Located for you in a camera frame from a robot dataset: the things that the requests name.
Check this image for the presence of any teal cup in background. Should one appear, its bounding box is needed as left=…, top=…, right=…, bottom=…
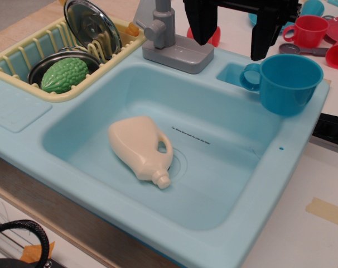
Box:
left=301, top=0, right=325, bottom=17

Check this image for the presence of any grey toy faucet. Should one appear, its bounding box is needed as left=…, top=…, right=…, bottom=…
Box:
left=133, top=1, right=214, bottom=74

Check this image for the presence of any black bar at right edge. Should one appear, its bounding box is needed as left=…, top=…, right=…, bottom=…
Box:
left=312, top=113, right=338, bottom=145

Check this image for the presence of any yellow dish rack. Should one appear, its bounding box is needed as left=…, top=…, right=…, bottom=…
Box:
left=0, top=18, right=146, bottom=102

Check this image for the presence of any light blue toy sink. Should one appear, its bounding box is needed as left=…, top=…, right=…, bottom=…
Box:
left=0, top=49, right=329, bottom=267

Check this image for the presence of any green bitter gourd toy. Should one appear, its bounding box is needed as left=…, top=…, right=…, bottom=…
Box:
left=41, top=58, right=89, bottom=94

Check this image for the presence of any cream plastic detergent bottle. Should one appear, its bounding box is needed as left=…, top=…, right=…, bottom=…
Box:
left=108, top=116, right=173, bottom=189

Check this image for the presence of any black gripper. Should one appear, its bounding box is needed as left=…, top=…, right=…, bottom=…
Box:
left=184, top=0, right=301, bottom=61

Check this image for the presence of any orange tape piece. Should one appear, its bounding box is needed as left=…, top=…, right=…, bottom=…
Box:
left=20, top=245, right=42, bottom=264

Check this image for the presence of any red plastic cup with handle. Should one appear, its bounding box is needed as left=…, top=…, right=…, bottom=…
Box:
left=282, top=15, right=329, bottom=48

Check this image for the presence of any black braided cable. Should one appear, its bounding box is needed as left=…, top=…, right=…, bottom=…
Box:
left=0, top=219, right=50, bottom=267

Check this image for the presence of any blue plastic cup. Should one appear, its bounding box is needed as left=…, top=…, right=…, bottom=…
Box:
left=239, top=54, right=323, bottom=116

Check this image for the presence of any red cup behind faucet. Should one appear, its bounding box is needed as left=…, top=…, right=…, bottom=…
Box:
left=186, top=26, right=221, bottom=47

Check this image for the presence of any grey measuring spoon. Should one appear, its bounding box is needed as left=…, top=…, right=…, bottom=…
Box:
left=278, top=43, right=329, bottom=57

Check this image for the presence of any silver metal pot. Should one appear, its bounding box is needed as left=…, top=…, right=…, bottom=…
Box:
left=27, top=50, right=101, bottom=87

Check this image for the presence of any silver metal pot lid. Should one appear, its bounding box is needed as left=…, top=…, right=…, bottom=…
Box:
left=64, top=0, right=122, bottom=60

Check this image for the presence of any orange toy bottle top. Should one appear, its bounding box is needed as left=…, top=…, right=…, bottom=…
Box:
left=125, top=22, right=139, bottom=36

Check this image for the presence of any beige masking tape strip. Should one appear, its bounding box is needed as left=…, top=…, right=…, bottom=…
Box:
left=306, top=197, right=338, bottom=225

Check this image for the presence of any pink plastic plate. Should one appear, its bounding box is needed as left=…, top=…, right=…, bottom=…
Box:
left=323, top=16, right=338, bottom=44

